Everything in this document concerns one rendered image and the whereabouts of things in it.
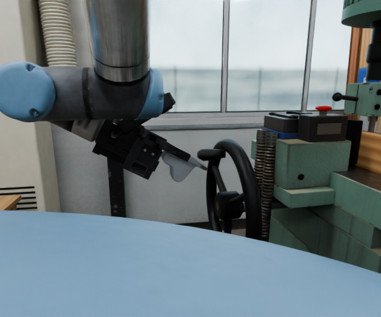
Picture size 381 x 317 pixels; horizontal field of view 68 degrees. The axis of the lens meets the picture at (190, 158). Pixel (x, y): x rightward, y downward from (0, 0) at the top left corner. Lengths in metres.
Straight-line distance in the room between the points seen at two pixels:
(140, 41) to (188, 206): 1.79
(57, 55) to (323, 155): 1.47
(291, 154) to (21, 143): 1.44
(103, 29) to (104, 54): 0.03
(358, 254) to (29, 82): 0.57
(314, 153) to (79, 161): 1.63
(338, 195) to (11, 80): 0.56
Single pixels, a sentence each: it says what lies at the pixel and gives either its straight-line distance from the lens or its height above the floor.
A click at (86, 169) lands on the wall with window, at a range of 1.99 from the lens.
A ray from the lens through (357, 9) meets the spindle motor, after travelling 0.72.
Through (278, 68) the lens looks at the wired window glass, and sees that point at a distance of 2.19.
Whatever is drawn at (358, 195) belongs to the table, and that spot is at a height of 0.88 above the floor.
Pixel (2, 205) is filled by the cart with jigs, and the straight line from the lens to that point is 1.61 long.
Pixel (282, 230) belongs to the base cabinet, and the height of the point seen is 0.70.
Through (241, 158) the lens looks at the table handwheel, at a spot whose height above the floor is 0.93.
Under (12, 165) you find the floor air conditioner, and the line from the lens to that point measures 1.77.
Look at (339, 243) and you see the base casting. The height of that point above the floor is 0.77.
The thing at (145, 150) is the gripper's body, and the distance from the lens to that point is 0.52.
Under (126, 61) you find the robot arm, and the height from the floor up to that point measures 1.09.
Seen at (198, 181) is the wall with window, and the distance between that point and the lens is 2.03.
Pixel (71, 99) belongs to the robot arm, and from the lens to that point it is 0.42.
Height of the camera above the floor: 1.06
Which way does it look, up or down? 14 degrees down
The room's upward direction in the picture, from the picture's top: straight up
